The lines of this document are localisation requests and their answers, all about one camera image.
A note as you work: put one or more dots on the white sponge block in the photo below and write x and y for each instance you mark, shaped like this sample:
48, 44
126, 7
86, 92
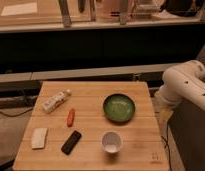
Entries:
38, 138

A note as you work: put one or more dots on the green bowl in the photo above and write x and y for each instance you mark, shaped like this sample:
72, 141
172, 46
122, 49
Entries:
119, 108

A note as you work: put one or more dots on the white plastic bottle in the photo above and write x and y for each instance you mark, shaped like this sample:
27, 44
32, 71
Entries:
56, 100

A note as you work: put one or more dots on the black eraser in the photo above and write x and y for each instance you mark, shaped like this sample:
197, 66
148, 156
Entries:
70, 143

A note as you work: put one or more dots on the white paper cup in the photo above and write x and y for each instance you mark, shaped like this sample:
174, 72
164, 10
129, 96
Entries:
111, 142

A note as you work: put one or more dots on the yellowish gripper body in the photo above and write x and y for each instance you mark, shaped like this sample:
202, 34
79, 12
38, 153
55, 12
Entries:
164, 116

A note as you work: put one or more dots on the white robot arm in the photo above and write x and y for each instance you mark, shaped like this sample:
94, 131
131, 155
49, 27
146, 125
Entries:
181, 81

